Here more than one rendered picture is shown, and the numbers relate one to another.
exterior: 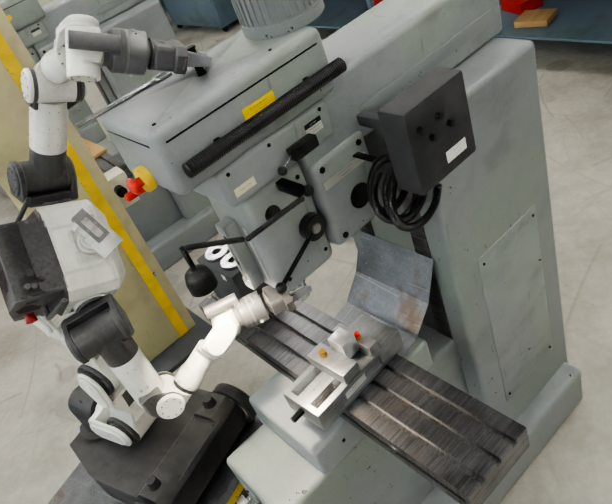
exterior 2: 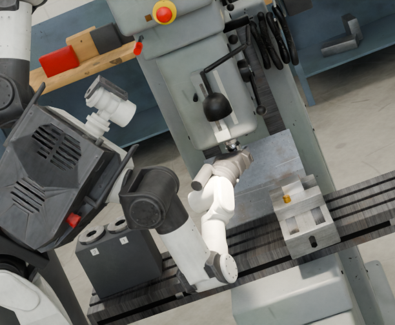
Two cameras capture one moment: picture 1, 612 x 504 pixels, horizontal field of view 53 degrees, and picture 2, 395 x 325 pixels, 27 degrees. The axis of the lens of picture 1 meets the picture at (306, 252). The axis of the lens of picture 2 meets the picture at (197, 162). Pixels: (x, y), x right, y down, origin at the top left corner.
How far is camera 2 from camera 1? 1.94 m
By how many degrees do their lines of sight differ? 48
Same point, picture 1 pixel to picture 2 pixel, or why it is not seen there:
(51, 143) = (27, 46)
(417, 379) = (355, 189)
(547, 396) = (379, 282)
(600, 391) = not seen: outside the picture
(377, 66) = not seen: outside the picture
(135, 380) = (198, 238)
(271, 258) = (242, 90)
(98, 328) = (160, 180)
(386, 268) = (248, 171)
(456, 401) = not seen: outside the picture
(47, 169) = (24, 77)
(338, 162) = not seen: hidden behind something
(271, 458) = not seen: outside the picture
